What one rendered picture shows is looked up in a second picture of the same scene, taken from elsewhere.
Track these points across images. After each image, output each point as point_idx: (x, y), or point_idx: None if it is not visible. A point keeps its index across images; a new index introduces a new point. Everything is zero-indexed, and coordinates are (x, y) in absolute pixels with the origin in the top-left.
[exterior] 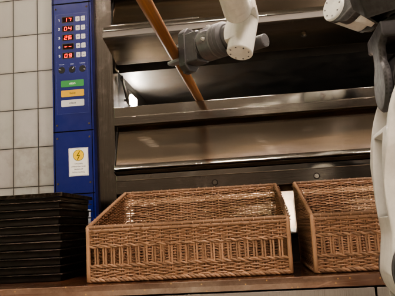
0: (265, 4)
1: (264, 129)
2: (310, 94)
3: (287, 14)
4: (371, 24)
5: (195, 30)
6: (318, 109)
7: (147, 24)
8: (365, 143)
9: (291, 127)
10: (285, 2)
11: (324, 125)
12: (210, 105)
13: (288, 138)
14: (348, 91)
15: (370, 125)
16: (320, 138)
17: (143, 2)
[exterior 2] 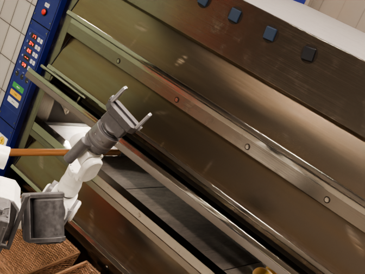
0: (144, 113)
1: (99, 207)
2: (132, 207)
3: (120, 144)
4: None
5: None
6: (131, 222)
7: (49, 85)
8: (140, 272)
9: (114, 220)
10: (156, 123)
11: (131, 236)
12: None
13: (105, 228)
14: (155, 225)
15: (155, 262)
16: (121, 243)
17: None
